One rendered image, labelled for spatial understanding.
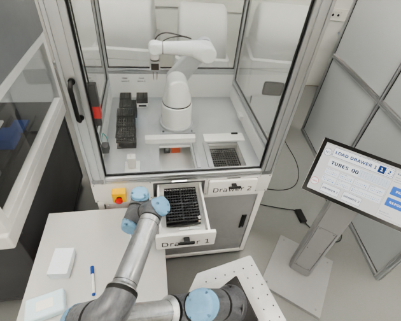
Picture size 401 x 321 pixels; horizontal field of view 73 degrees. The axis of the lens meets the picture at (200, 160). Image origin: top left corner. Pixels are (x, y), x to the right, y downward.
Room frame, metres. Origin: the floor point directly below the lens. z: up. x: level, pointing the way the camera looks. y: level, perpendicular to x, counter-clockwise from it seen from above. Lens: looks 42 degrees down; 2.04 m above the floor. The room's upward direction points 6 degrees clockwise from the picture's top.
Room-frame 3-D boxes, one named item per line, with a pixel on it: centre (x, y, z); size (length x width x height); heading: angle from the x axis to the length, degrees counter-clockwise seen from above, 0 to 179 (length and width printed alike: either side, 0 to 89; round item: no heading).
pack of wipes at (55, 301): (0.38, 0.58, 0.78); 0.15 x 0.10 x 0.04; 117
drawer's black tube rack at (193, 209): (0.90, 0.07, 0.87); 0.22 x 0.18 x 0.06; 13
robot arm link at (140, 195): (0.73, 0.24, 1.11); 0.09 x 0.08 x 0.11; 177
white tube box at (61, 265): (0.56, 0.59, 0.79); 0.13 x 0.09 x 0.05; 9
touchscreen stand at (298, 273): (1.04, -0.86, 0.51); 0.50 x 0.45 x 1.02; 153
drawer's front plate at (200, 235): (0.71, 0.03, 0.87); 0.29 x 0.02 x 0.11; 103
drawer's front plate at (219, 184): (1.09, -0.20, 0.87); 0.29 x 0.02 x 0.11; 103
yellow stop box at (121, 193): (0.93, 0.42, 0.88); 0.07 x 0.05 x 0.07; 103
